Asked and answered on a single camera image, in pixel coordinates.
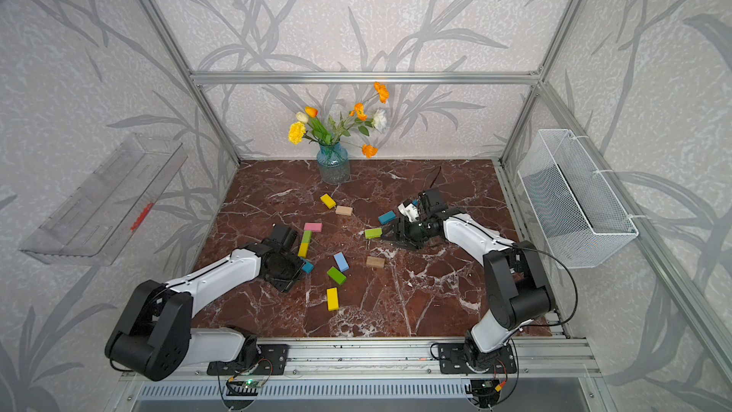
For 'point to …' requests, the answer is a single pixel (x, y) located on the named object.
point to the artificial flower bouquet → (331, 133)
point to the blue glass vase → (333, 164)
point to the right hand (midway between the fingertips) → (387, 238)
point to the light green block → (373, 233)
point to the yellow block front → (333, 300)
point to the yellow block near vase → (328, 200)
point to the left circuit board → (246, 388)
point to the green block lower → (336, 275)
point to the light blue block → (341, 261)
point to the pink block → (314, 227)
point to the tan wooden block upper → (343, 210)
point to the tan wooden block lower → (375, 262)
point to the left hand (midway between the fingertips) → (308, 273)
